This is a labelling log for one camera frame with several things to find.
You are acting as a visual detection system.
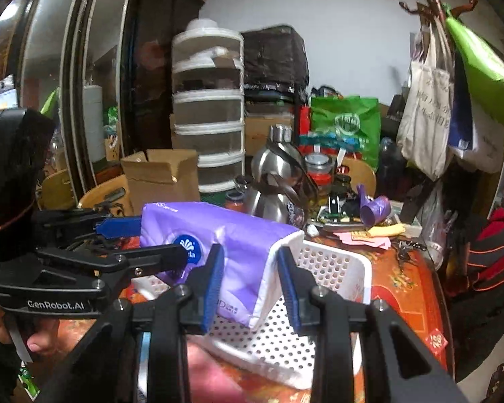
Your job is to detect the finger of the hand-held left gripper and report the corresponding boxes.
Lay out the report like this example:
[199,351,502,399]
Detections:
[34,207,143,241]
[37,243,188,280]

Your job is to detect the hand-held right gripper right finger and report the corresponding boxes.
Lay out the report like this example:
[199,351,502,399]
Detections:
[277,245,467,403]

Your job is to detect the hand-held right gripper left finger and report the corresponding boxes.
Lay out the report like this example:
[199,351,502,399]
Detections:
[36,243,226,403]

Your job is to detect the white perforated plastic basket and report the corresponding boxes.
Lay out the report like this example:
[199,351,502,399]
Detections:
[132,229,372,390]

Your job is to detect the purple tissue pack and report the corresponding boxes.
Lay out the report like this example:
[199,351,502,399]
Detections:
[139,201,305,330]

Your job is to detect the person's left hand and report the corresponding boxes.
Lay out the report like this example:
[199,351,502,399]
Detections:
[0,293,60,355]

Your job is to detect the wooden chair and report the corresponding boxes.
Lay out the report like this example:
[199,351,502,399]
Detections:
[78,174,133,215]

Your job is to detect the open cardboard box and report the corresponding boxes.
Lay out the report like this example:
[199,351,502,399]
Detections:
[121,149,200,219]

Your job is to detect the pink paper notes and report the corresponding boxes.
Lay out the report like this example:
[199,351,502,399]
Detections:
[334,230,391,249]

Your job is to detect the yellow cloth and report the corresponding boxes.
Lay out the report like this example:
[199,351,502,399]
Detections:
[367,223,405,238]

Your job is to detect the red printed tablecloth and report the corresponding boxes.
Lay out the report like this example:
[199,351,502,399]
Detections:
[46,235,452,403]

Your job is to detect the glass jar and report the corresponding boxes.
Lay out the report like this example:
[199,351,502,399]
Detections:
[304,153,334,194]

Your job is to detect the stainless steel kettle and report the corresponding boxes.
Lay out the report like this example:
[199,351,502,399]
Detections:
[241,125,320,227]

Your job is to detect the bunch of keys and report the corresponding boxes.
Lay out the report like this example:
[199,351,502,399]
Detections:
[388,239,427,261]

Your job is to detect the white stacked drawer tower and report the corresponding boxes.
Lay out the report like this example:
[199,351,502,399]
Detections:
[171,19,246,196]

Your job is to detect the dark wooden mirrored cabinet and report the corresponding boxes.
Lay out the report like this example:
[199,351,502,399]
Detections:
[0,0,204,206]

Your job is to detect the green shopping bag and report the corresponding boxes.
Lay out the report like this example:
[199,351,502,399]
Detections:
[310,96,381,169]

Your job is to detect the red and black backpack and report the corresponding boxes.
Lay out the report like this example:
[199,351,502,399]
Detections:
[466,208,504,292]

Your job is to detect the beige canvas tote bag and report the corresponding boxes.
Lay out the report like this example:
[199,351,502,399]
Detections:
[397,29,454,181]

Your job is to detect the black covered box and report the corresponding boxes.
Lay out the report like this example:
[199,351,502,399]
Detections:
[240,25,310,93]

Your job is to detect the blue hanging bag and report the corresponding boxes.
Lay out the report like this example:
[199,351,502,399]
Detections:
[447,50,475,152]

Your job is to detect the bright green hanging bag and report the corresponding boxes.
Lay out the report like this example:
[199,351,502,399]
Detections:
[443,4,504,127]

